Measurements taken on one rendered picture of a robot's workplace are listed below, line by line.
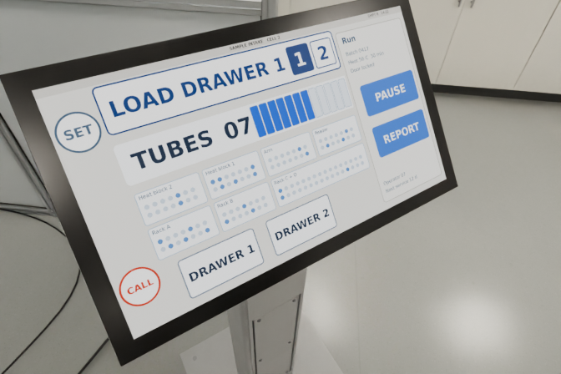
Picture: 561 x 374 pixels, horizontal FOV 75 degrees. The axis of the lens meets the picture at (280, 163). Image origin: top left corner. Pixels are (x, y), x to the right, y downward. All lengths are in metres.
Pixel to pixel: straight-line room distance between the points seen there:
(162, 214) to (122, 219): 0.04
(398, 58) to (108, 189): 0.42
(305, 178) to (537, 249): 1.66
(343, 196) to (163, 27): 0.80
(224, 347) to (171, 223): 1.05
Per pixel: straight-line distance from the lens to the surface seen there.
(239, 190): 0.43
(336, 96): 0.50
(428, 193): 0.60
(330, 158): 0.48
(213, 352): 1.43
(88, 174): 0.41
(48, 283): 1.80
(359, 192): 0.51
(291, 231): 0.46
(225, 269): 0.44
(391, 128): 0.55
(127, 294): 0.43
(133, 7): 1.15
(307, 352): 1.43
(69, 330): 1.66
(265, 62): 0.46
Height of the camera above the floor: 1.38
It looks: 43 degrees down
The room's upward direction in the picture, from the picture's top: 2 degrees clockwise
